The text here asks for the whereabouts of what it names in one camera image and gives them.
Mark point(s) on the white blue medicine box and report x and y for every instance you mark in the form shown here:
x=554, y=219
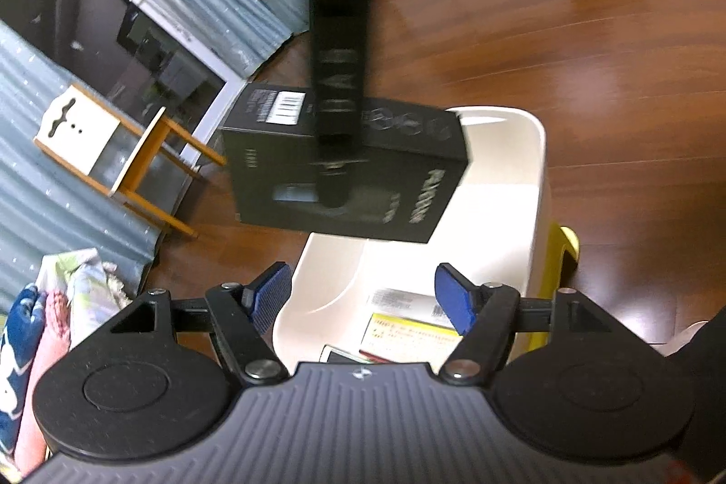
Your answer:
x=409, y=305

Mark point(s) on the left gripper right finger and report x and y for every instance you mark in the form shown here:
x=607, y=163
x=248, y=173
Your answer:
x=484, y=317

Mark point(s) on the pink folded towel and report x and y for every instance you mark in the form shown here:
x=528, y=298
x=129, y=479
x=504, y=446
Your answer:
x=53, y=344

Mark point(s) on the yellow plastic stool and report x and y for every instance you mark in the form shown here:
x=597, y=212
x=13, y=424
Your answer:
x=555, y=259

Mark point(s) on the glass door white frame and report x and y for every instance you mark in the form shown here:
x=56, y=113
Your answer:
x=129, y=55

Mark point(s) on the black product box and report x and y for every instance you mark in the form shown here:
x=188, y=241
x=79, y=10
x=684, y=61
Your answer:
x=394, y=186

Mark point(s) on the blue grey curtain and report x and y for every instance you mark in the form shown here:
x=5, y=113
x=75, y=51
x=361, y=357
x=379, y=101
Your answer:
x=42, y=215

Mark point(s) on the white plastic storage bin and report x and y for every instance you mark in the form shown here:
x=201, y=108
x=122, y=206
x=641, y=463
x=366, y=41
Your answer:
x=488, y=233

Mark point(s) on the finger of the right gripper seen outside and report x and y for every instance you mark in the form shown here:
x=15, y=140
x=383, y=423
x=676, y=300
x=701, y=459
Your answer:
x=339, y=47

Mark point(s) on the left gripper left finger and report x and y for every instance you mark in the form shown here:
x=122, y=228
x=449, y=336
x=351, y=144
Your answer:
x=241, y=315

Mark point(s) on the wooden white stool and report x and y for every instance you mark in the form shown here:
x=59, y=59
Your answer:
x=77, y=129

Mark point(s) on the navy patterned folded cloth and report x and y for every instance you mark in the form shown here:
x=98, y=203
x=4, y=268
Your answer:
x=19, y=343

